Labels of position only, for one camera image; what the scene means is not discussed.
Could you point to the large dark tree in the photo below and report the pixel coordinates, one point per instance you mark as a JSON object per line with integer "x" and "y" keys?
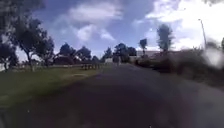
{"x": 28, "y": 36}

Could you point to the dark grey asphalt path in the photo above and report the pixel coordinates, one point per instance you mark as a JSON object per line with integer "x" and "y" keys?
{"x": 116, "y": 100}

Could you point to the small slim tree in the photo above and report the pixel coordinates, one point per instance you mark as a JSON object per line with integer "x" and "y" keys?
{"x": 143, "y": 43}

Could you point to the row of bushes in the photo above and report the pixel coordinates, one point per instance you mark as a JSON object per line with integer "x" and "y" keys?
{"x": 173, "y": 65}

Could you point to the tall slim tree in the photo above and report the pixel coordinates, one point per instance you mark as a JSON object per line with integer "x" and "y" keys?
{"x": 165, "y": 37}

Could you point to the street lamp pole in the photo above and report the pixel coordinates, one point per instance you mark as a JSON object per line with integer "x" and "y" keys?
{"x": 203, "y": 35}

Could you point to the row of dark bollards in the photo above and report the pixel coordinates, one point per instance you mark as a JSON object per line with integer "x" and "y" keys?
{"x": 90, "y": 66}

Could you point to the small dark tree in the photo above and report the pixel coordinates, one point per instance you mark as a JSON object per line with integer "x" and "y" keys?
{"x": 6, "y": 55}

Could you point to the distant row of trees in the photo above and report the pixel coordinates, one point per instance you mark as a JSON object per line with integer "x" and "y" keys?
{"x": 83, "y": 53}

